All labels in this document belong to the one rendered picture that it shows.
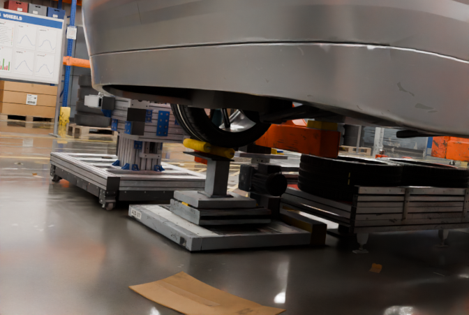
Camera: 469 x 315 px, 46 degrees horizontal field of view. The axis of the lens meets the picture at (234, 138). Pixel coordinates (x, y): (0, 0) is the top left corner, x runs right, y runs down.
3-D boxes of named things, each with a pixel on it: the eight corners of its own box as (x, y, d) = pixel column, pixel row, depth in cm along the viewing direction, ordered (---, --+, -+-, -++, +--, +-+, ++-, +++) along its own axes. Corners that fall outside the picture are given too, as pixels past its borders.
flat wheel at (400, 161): (387, 184, 449) (391, 156, 447) (474, 199, 412) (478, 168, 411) (358, 189, 394) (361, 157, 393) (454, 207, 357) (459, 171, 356)
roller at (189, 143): (204, 152, 312) (205, 142, 312) (180, 147, 337) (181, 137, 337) (213, 153, 315) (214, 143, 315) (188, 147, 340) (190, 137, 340)
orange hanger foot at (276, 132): (317, 156, 325) (324, 98, 323) (265, 147, 369) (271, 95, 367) (338, 158, 334) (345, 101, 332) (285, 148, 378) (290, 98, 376)
